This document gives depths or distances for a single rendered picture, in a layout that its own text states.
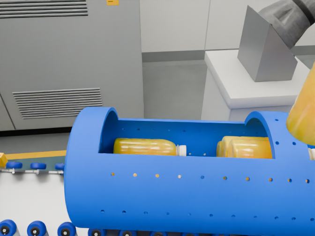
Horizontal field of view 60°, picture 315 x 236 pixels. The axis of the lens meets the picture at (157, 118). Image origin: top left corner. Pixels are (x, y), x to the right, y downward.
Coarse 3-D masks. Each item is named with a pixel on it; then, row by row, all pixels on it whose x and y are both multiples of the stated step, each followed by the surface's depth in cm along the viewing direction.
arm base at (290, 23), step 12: (288, 0) 77; (300, 0) 75; (264, 12) 80; (276, 12) 77; (288, 12) 77; (300, 12) 76; (276, 24) 77; (288, 24) 76; (300, 24) 77; (312, 24) 80; (288, 36) 77; (300, 36) 82; (288, 48) 81
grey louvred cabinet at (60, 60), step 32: (0, 0) 165; (32, 0) 166; (64, 0) 168; (96, 0) 170; (128, 0) 172; (0, 32) 177; (32, 32) 179; (64, 32) 181; (96, 32) 183; (128, 32) 185; (0, 64) 190; (32, 64) 193; (64, 64) 195; (96, 64) 197; (128, 64) 200; (0, 96) 207; (32, 96) 208; (64, 96) 212; (96, 96) 214; (128, 96) 217; (0, 128) 225; (32, 128) 228; (64, 128) 236
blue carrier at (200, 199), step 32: (96, 128) 56; (128, 128) 76; (160, 128) 76; (192, 128) 75; (224, 128) 75; (256, 128) 74; (96, 160) 52; (128, 160) 52; (160, 160) 52; (192, 160) 52; (224, 160) 52; (256, 160) 52; (288, 160) 52; (64, 192) 53; (96, 192) 52; (128, 192) 52; (160, 192) 52; (192, 192) 52; (224, 192) 51; (256, 192) 51; (288, 192) 51; (96, 224) 57; (128, 224) 56; (160, 224) 55; (192, 224) 55; (224, 224) 54; (256, 224) 54; (288, 224) 53
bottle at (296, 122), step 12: (312, 72) 35; (312, 84) 35; (300, 96) 37; (312, 96) 35; (300, 108) 37; (312, 108) 36; (288, 120) 41; (300, 120) 38; (312, 120) 36; (300, 132) 39; (312, 132) 37; (312, 144) 39
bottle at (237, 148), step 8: (232, 144) 60; (240, 144) 59; (248, 144) 59; (256, 144) 59; (264, 144) 59; (232, 152) 61; (240, 152) 58; (248, 152) 58; (256, 152) 58; (264, 152) 58; (312, 152) 59
